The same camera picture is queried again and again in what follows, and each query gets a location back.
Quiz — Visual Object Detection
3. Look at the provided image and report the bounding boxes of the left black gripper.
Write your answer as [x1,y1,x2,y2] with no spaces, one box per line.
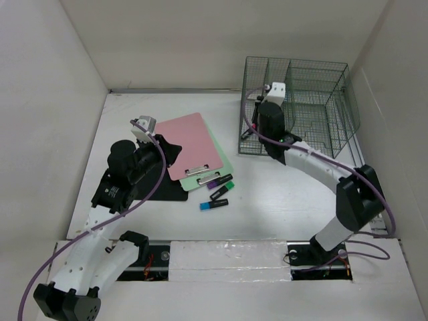
[129,133,181,183]

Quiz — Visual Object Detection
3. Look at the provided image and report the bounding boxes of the green clipboard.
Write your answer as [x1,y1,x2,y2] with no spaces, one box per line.
[179,123,233,192]

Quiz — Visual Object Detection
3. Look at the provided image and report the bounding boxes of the pink clipboard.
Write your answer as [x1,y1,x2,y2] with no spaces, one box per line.
[155,112,223,181]

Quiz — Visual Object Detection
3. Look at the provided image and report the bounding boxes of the purple highlighter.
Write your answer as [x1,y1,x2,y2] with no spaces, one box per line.
[207,174,233,190]

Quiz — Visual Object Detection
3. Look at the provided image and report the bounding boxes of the green highlighter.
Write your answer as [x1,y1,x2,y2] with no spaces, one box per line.
[210,181,235,201]

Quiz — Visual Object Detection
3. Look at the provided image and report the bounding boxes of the blue highlighter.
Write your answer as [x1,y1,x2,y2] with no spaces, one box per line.
[199,199,229,211]

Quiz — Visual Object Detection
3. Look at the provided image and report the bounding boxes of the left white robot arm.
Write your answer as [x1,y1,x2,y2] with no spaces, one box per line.
[33,134,182,320]

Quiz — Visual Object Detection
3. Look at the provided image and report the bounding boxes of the black mat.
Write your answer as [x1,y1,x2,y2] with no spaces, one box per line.
[136,174,189,201]

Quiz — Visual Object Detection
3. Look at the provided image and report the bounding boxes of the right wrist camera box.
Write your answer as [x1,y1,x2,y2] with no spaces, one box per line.
[262,82,286,106]

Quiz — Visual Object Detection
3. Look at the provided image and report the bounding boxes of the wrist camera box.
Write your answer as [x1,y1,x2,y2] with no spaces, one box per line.
[262,82,286,106]
[131,116,156,143]

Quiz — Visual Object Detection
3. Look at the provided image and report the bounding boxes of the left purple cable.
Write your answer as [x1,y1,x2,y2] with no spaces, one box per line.
[16,120,167,321]

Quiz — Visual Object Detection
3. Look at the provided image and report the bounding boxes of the purple cable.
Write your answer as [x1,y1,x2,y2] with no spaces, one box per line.
[243,85,397,272]
[16,120,167,321]

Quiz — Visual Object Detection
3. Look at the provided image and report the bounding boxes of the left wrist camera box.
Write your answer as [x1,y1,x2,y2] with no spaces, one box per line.
[131,116,156,143]

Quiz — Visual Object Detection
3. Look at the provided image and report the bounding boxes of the green wire mesh organizer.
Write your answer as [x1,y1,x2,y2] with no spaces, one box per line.
[238,56,360,158]

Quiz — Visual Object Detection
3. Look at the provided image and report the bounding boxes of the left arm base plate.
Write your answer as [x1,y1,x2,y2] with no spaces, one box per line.
[117,243,171,282]

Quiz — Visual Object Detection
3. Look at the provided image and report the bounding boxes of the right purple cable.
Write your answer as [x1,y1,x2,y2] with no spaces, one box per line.
[243,85,397,272]

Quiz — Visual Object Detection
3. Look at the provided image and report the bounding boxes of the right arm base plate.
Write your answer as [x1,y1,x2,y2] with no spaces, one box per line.
[283,242,352,281]

